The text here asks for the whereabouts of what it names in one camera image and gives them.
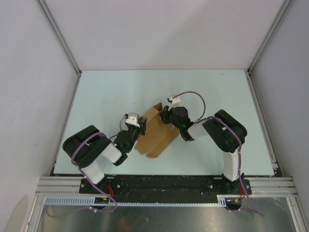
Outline brown cardboard box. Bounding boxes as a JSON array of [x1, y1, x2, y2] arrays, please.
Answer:
[[135, 102, 180, 159]]

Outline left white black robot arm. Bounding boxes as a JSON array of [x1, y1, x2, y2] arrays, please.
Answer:
[[62, 113, 147, 193]]

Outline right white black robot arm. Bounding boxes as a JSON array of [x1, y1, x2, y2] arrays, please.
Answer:
[[159, 106, 248, 194]]

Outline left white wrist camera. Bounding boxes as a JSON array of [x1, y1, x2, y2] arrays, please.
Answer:
[[125, 113, 140, 127]]

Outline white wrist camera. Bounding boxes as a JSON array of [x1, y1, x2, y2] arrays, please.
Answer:
[[167, 95, 181, 111], [125, 113, 140, 127]]

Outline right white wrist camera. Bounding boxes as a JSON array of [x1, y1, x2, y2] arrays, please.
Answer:
[[167, 95, 181, 111]]

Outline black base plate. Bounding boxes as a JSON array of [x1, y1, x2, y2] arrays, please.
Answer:
[[48, 173, 253, 204]]

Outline perforated cable duct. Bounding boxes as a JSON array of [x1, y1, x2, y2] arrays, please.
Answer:
[[43, 194, 247, 208]]

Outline aluminium frame rail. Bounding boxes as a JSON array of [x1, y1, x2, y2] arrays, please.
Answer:
[[35, 176, 298, 197]]

